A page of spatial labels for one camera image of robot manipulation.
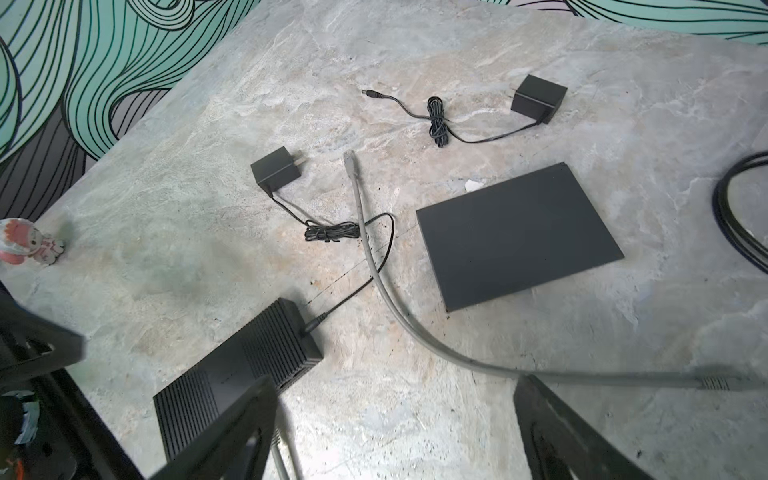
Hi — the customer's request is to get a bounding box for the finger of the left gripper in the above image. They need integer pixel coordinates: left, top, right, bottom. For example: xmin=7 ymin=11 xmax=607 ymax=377
xmin=1 ymin=285 xmax=86 ymax=387

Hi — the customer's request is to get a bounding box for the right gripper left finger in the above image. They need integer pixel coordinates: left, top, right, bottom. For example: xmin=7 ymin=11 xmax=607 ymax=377
xmin=154 ymin=376 xmax=277 ymax=480

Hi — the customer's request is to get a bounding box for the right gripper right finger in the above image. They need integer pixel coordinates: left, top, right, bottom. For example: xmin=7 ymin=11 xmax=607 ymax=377
xmin=514 ymin=375 xmax=650 ymax=479

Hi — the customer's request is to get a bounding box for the grey ethernet cable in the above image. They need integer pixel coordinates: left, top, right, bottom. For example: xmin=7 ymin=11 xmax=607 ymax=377
xmin=269 ymin=428 xmax=301 ymax=480
xmin=342 ymin=149 xmax=768 ymax=392

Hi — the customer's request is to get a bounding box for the ribbed black network switch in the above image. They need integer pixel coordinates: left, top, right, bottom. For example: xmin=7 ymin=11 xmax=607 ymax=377
xmin=153 ymin=298 xmax=322 ymax=460

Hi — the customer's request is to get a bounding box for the black power adapter cable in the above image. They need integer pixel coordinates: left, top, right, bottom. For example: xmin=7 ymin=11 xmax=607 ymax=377
xmin=361 ymin=73 xmax=569 ymax=149
xmin=250 ymin=145 xmax=397 ymax=336

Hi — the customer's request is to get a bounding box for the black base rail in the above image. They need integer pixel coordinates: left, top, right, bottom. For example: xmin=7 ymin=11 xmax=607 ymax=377
xmin=31 ymin=369 xmax=143 ymax=480

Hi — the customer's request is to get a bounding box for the coiled black cable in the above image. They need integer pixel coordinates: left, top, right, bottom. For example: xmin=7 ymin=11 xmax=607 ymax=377
xmin=711 ymin=149 xmax=768 ymax=276

